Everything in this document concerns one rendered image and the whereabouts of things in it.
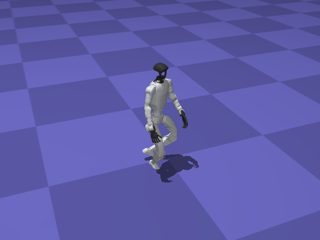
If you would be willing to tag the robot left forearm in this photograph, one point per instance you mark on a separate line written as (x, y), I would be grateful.
(177, 106)

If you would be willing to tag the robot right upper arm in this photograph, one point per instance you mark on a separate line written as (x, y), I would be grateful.
(150, 91)

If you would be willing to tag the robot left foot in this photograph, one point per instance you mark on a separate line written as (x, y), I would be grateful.
(146, 151)

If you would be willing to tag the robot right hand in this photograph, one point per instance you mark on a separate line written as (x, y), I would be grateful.
(154, 136)

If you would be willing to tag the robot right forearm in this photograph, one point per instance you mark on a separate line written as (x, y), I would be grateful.
(149, 118)

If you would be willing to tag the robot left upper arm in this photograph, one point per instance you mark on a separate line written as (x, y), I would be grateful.
(171, 96)

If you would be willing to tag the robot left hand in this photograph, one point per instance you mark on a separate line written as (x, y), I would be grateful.
(184, 119)

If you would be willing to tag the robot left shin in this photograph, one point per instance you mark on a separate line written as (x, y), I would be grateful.
(165, 143)

